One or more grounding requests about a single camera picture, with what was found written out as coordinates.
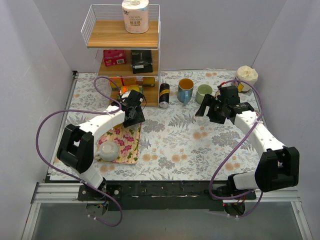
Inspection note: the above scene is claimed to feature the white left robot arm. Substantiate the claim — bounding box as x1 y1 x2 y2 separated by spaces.
56 90 145 200

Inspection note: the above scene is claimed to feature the wooden wire shelf rack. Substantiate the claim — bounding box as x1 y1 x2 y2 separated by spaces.
81 4 161 107

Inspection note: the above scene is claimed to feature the blue butterfly ceramic mug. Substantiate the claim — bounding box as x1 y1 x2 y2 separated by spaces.
177 78 194 106

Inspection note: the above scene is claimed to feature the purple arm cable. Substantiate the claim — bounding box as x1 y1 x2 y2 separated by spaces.
35 76 125 227
208 79 265 219

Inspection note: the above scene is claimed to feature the orange yellow sponge pack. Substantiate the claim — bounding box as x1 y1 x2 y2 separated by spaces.
120 84 144 102

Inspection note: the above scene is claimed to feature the light green mug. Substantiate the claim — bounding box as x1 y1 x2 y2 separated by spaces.
195 84 213 104

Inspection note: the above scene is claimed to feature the floral tablecloth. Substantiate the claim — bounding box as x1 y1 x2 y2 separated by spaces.
51 69 276 182

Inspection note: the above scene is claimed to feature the cartoon jar with cloth lid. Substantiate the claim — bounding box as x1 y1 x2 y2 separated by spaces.
234 65 259 93

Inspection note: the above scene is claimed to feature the yellow box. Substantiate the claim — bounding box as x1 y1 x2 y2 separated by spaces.
122 77 137 86
142 76 156 87
108 77 123 91

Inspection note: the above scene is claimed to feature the wrapped toilet paper roll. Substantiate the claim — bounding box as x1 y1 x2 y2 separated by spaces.
121 0 150 34

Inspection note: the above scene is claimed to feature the red tissue box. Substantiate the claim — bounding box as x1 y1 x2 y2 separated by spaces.
103 49 127 67

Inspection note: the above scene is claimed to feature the black beverage can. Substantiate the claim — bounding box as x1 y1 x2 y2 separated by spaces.
158 83 170 109

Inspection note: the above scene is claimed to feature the cream ceramic mug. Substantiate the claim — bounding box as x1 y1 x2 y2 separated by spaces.
215 91 221 98

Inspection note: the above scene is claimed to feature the white ceramic mug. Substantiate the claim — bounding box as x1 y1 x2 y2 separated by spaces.
94 141 120 162

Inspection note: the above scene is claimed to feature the floral serving tray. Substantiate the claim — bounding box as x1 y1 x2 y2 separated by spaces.
95 123 142 164

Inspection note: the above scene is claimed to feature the black coffee bag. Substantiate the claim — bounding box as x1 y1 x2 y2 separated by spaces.
131 49 154 74

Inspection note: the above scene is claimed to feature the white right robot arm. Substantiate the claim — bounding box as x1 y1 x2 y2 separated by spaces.
195 85 300 199

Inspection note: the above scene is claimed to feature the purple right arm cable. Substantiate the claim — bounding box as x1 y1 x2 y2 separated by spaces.
208 79 265 219

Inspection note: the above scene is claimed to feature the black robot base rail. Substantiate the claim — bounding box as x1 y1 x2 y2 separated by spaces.
77 178 258 216

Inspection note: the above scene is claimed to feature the yellow box left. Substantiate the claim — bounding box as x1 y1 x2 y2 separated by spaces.
108 77 123 91

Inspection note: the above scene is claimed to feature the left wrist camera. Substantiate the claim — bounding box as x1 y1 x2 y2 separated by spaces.
117 90 131 100

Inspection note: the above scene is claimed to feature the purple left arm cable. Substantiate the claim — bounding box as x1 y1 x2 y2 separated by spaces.
35 76 125 227

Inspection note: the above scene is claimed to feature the yellow box middle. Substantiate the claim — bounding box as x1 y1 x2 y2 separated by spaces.
122 77 137 86

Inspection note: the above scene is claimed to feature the yellow box right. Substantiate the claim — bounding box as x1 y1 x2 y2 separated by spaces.
142 76 156 87

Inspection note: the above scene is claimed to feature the yellow mug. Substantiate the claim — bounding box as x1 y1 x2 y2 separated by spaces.
113 123 123 129

